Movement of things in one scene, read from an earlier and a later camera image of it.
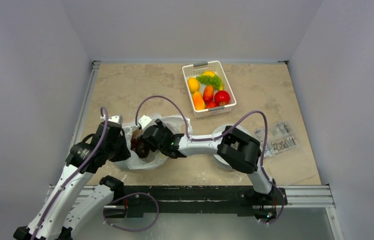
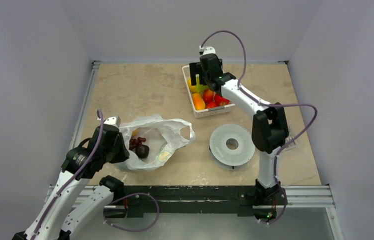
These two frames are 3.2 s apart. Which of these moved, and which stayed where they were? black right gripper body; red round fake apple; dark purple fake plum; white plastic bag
Moved: black right gripper body
Stayed: red round fake apple; white plastic bag; dark purple fake plum
